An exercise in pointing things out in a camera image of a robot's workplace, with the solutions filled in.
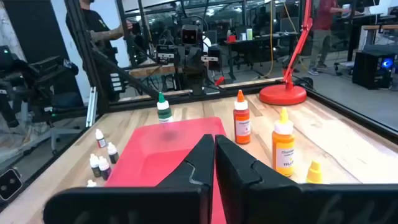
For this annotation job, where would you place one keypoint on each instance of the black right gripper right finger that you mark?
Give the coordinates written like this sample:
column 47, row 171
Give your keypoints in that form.
column 280, row 205

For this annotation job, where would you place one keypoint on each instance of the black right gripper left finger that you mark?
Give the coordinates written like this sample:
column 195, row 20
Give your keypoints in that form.
column 140, row 205

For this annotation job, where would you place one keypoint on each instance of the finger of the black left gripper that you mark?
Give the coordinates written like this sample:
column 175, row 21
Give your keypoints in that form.
column 164, row 54
column 211, row 59

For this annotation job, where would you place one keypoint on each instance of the green food colouring bottle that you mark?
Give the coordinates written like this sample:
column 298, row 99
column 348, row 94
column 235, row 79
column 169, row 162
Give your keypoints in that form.
column 164, row 113

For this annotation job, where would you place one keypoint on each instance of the orange food colouring bottle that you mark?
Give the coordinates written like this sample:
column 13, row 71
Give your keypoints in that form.
column 242, row 130

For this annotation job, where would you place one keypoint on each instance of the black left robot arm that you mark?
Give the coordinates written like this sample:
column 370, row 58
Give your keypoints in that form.
column 192, row 81

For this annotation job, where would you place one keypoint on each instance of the wooden workbench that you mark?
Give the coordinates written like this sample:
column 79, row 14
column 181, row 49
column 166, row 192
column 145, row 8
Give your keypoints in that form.
column 149, row 71

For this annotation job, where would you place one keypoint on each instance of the red cup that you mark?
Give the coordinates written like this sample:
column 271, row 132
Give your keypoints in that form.
column 231, row 38

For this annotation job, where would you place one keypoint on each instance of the green white container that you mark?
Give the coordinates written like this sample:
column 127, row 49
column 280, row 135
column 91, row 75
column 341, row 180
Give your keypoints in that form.
column 249, row 34

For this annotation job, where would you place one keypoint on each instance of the red translucent plastic bin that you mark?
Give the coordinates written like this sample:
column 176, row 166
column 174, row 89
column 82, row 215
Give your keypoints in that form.
column 149, row 149

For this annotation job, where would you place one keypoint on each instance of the black background desk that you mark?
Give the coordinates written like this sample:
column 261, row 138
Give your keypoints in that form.
column 264, row 37

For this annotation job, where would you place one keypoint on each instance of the person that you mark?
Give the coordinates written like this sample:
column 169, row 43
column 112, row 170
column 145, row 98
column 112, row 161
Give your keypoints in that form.
column 323, row 37
column 102, row 25

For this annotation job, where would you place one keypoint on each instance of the small red-labelled dropper bottle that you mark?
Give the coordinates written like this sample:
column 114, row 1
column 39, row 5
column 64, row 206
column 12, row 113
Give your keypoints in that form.
column 101, row 141

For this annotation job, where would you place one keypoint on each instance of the red desk lamp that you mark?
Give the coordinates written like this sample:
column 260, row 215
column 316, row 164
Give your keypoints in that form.
column 283, row 95

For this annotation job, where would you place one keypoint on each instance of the silver aluminium extrusion bar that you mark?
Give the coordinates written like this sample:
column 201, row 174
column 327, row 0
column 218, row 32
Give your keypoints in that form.
column 91, row 109

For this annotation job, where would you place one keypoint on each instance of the black office chair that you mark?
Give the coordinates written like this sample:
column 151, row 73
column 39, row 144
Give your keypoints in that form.
column 46, row 81

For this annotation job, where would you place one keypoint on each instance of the black computer tower blue light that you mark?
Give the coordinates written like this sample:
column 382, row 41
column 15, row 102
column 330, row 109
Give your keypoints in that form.
column 370, row 71

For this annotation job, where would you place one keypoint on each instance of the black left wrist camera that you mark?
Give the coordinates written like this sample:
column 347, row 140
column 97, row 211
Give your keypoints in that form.
column 190, row 35

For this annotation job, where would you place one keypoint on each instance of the black aluminium table frame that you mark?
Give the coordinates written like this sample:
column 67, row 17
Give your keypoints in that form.
column 342, row 107

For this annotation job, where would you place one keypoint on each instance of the black stereo camera box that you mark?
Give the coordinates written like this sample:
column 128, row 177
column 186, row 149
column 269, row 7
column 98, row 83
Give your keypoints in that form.
column 9, row 185

